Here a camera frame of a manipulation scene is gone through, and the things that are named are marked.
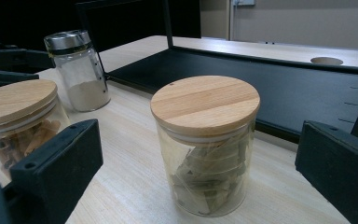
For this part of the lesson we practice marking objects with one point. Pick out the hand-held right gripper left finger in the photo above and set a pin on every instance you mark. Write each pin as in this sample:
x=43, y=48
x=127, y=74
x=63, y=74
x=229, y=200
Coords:
x=59, y=168

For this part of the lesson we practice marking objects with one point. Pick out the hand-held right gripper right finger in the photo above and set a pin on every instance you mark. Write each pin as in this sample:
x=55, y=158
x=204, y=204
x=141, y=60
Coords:
x=338, y=168

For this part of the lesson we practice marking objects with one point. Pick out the glass jar of cinnamon sticks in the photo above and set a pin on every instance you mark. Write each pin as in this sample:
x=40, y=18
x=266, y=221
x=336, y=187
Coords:
x=12, y=99

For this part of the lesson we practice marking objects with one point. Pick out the glass shaker with metal lid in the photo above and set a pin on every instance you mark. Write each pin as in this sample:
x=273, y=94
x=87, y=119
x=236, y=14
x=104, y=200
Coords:
x=80, y=77

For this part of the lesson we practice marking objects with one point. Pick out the black metal shelf rack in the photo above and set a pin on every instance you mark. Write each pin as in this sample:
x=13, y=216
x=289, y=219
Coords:
x=261, y=84

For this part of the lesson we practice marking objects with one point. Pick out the glass jar of bay leaves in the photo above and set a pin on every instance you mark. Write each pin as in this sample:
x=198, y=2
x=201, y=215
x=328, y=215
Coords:
x=205, y=105

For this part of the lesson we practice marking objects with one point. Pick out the white desk frame leg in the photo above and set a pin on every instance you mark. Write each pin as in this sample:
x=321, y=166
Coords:
x=231, y=18

